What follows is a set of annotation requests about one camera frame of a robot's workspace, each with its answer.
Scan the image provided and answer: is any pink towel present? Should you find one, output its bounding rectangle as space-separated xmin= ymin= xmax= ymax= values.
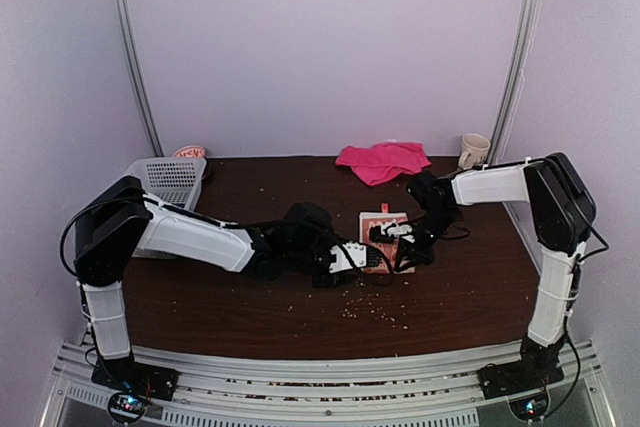
xmin=335 ymin=142 xmax=432 ymax=187

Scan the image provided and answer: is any beige printed mug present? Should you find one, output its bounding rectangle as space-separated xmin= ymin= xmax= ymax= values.
xmin=458 ymin=133 xmax=491 ymax=170

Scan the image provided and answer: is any white plastic basket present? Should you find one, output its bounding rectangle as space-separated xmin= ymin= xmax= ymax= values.
xmin=124 ymin=157 xmax=207 ymax=259

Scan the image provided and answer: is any orange bunny towel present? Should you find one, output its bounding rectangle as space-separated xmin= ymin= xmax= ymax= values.
xmin=359 ymin=202 xmax=416 ymax=275

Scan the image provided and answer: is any red white bowl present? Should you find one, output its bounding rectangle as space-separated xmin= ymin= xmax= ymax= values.
xmin=173 ymin=145 xmax=207 ymax=158

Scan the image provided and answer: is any aluminium post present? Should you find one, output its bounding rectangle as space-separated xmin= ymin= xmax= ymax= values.
xmin=488 ymin=0 xmax=540 ymax=165
xmin=114 ymin=0 xmax=164 ymax=157

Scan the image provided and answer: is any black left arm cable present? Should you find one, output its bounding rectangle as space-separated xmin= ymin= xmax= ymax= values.
xmin=209 ymin=216 xmax=396 ymax=276

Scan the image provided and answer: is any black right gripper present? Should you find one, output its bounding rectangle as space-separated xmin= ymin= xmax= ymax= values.
xmin=394 ymin=208 xmax=459 ymax=272

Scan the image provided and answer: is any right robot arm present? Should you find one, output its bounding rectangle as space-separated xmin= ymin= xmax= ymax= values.
xmin=382 ymin=152 xmax=596 ymax=389

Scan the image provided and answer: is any right aluminium post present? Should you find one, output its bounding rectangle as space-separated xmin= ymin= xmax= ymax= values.
xmin=488 ymin=0 xmax=540 ymax=165

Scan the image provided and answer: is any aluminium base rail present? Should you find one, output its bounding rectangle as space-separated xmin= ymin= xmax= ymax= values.
xmin=35 ymin=336 xmax=622 ymax=426

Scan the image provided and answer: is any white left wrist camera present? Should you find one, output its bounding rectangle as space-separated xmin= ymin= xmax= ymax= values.
xmin=329 ymin=242 xmax=387 ymax=273

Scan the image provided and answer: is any left aluminium post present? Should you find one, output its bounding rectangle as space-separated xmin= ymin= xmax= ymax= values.
xmin=114 ymin=0 xmax=164 ymax=157

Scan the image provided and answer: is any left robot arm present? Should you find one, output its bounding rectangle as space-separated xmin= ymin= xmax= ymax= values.
xmin=62 ymin=176 xmax=367 ymax=391

